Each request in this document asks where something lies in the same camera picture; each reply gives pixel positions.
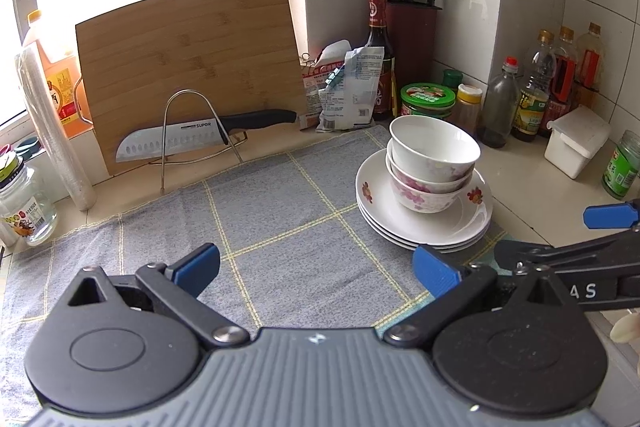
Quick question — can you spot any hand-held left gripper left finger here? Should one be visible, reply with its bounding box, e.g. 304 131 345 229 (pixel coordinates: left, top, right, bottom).
65 242 251 352

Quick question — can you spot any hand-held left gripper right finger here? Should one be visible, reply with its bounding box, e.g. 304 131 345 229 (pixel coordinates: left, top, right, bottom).
382 243 568 352

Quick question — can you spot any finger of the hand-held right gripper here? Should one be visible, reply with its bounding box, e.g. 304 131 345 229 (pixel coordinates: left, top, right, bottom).
492 228 640 276
582 198 640 231

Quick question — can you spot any white floral plate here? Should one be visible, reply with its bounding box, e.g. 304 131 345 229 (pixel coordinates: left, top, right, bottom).
356 202 492 250
361 209 488 255
355 148 493 245

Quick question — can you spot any white floral bowl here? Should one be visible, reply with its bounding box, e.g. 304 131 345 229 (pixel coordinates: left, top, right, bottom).
389 115 482 182
385 147 475 195
389 172 473 214

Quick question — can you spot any person's right hand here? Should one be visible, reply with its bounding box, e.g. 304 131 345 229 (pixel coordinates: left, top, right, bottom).
611 313 640 346

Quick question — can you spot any glass jar with green label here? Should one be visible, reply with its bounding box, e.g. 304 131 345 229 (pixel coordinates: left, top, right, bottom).
601 130 640 202

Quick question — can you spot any white seasoning box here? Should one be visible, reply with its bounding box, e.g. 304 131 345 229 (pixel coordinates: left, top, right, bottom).
544 105 612 180

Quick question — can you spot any grey and teal kitchen towel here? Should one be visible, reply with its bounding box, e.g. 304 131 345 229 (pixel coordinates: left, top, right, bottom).
0 123 508 413

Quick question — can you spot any oil bottle with yellow-green label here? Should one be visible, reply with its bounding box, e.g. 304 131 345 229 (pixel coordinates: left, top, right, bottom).
511 30 557 142

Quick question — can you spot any red-capped glass bottle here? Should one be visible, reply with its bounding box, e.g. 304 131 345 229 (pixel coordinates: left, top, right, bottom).
480 56 521 148

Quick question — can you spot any dark bottle with red label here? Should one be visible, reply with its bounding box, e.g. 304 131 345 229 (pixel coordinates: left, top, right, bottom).
542 26 577 138

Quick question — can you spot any amber bottle with red label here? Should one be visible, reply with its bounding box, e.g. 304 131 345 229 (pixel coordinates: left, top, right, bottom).
572 23 603 108

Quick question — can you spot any yellow-lidded spice jar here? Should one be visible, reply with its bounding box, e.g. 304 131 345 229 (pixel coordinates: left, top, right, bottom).
452 83 484 138

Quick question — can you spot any glass jar with yellow-green lid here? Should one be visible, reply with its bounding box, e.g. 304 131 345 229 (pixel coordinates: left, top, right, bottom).
0 152 58 248

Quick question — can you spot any tall plastic wrap roll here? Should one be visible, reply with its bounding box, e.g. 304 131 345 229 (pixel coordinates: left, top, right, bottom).
15 47 96 212

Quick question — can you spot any white bag with blue print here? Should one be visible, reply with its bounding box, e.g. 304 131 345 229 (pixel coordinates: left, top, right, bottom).
317 47 386 132

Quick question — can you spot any red and white packet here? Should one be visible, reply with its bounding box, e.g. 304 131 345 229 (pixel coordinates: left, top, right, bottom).
300 39 353 130

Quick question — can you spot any wooden cutting board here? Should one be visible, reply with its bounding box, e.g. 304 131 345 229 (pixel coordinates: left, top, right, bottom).
75 0 308 175

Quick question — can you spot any orange cooking oil jug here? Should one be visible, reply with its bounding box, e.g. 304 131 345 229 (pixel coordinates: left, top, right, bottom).
22 9 93 138

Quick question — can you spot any dark red knife block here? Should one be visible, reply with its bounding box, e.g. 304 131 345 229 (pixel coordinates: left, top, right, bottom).
385 2 443 118

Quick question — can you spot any dark soy sauce bottle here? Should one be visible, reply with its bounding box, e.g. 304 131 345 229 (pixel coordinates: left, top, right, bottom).
362 0 396 120

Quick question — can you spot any black-handled kitchen knife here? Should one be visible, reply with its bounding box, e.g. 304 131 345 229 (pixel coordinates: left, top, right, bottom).
116 109 298 164

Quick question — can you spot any metal wire rack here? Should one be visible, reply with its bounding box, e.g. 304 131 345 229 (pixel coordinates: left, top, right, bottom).
160 89 246 195

